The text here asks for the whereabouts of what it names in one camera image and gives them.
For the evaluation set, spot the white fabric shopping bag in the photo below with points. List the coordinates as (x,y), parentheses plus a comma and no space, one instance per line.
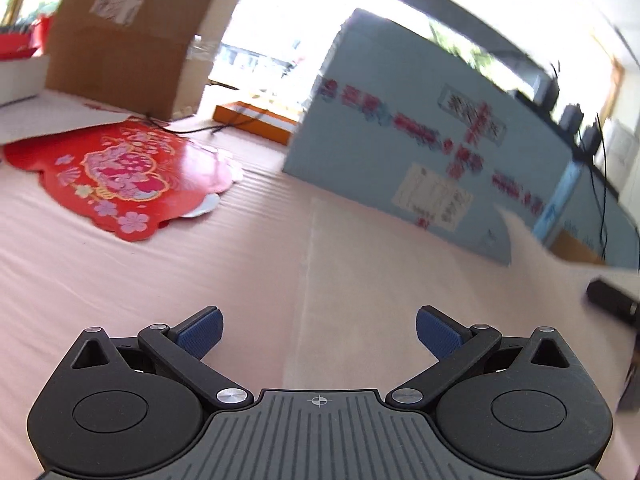
(550,320)

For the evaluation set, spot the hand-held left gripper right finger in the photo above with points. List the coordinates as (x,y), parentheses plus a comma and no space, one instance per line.
(440,332)

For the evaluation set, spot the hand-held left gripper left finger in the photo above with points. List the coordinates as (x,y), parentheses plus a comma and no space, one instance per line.
(202,332)

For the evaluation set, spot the plain light blue box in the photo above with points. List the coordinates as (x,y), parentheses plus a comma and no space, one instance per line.
(556,200)

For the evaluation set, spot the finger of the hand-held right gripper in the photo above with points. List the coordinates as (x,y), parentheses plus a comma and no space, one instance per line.
(615,302)

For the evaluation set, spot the red floral paper cutout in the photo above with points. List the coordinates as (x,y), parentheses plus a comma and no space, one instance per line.
(165,160)

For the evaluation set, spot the red packets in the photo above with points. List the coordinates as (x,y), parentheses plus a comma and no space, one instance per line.
(25,40)

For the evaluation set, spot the large light blue box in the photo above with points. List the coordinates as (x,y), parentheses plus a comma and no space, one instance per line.
(400,85)

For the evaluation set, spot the white textured sheet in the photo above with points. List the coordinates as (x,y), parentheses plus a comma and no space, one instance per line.
(55,117)

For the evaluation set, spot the open brown cardboard box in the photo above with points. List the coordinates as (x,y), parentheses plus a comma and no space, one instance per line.
(125,60)

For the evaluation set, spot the white box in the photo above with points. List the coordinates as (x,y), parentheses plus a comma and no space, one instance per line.
(20,77)

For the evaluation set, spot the orange flat box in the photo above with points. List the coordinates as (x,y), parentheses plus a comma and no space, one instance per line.
(260,120)

